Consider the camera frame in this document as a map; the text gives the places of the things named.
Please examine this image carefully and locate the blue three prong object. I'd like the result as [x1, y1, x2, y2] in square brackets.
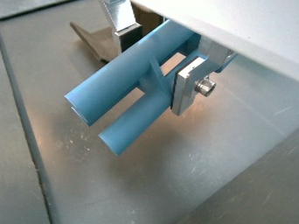
[65, 20, 202, 155]

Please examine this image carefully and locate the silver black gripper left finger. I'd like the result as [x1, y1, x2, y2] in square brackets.
[98, 0, 142, 53]

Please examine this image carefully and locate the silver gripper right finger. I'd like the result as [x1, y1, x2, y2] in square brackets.
[170, 37, 236, 116]

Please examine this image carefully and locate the black curved fixture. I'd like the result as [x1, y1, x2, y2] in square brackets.
[69, 3, 164, 62]

